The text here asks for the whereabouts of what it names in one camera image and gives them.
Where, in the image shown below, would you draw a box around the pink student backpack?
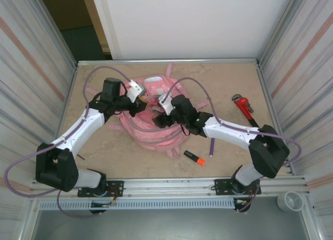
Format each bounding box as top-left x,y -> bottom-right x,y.
85,62 -> 210,160

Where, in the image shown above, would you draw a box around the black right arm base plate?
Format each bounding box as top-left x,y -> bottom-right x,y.
213,178 -> 262,196

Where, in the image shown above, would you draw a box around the long grooved aluminium mounting rail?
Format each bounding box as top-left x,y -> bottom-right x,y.
27,175 -> 312,201

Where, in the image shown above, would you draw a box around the red pipe wrench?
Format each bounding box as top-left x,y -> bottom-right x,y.
232,93 -> 262,129

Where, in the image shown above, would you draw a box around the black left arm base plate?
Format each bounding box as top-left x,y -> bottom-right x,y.
77,180 -> 125,198

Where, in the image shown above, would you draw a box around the orange base wires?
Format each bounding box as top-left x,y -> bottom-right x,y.
234,187 -> 261,207
108,187 -> 123,207

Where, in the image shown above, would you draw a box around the white slotted cable duct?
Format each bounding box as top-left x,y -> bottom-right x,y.
38,199 -> 236,211

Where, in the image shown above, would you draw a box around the black orange highlighter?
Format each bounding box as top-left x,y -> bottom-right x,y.
183,149 -> 207,165

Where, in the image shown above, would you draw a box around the grey plastic cup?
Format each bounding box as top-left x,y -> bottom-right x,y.
276,191 -> 304,213

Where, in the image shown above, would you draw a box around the aluminium table side rail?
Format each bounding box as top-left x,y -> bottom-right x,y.
256,64 -> 294,176
53,65 -> 79,136

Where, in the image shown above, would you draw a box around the aluminium corner post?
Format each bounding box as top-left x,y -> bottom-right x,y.
259,0 -> 305,66
33,0 -> 79,68

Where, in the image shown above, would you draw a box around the white door frame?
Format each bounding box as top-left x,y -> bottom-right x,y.
79,0 -> 123,60

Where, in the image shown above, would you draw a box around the thin aluminium table edge rail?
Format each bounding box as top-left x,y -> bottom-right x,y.
76,58 -> 262,67

